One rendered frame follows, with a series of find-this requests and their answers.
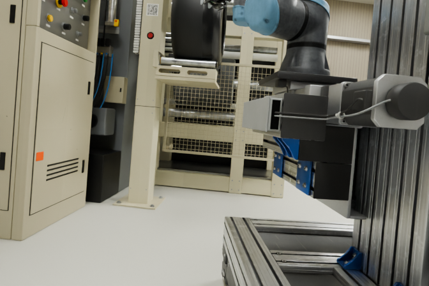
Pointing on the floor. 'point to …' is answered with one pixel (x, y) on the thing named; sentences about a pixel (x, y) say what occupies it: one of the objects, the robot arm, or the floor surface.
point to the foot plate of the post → (140, 203)
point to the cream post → (149, 87)
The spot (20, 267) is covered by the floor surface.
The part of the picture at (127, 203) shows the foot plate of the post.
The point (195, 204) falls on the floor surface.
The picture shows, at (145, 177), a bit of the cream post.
